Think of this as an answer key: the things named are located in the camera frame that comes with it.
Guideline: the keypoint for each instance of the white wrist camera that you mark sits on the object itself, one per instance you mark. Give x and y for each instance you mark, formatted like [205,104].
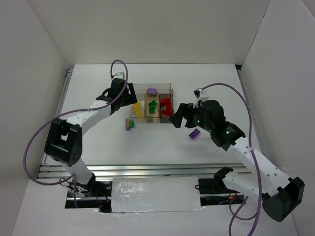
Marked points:
[201,96]
[119,75]

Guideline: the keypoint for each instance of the tan translucent container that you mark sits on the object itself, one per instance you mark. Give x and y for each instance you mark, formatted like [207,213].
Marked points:
[149,98]

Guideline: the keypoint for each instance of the aluminium front rail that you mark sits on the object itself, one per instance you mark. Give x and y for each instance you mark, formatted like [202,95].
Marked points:
[171,170]

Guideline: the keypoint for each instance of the green rounded lego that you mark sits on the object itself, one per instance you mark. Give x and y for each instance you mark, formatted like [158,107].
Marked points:
[152,104]

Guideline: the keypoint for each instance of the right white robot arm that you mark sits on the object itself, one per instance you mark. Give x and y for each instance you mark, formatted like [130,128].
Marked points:
[278,193]

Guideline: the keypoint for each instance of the long clear container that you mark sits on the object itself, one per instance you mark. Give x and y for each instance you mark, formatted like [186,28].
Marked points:
[163,91]

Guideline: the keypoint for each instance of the purple tan flower lego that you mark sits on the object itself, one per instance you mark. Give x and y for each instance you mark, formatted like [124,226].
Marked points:
[127,124]

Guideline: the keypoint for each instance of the green rectangular lego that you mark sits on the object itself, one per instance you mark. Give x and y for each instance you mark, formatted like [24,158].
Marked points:
[152,110]

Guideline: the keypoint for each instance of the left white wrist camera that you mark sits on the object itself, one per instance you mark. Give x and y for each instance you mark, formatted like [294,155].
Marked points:
[119,75]

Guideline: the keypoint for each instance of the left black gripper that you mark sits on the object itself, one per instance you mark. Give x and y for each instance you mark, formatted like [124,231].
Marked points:
[129,95]

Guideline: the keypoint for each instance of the long yellow lego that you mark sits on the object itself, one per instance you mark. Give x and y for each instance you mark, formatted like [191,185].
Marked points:
[138,113]

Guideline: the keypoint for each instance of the purple rectangular lego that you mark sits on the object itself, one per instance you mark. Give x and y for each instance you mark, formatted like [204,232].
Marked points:
[194,134]

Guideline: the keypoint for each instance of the purple rounded lego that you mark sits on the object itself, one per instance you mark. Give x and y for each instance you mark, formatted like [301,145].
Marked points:
[151,91]

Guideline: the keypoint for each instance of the small clear container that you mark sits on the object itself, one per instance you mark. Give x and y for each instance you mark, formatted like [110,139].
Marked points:
[132,115]

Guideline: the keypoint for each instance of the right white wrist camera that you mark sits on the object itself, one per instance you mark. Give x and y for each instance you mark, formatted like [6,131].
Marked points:
[201,96]

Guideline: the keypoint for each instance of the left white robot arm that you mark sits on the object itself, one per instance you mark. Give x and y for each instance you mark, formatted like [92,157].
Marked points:
[64,143]

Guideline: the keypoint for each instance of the yellow lego brick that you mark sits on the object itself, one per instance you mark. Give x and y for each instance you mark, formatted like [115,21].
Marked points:
[137,107]

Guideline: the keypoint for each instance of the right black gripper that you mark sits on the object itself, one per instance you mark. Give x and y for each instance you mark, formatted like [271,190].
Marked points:
[188,116]

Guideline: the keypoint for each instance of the red rounded lego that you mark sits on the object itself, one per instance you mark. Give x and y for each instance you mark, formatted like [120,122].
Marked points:
[164,101]

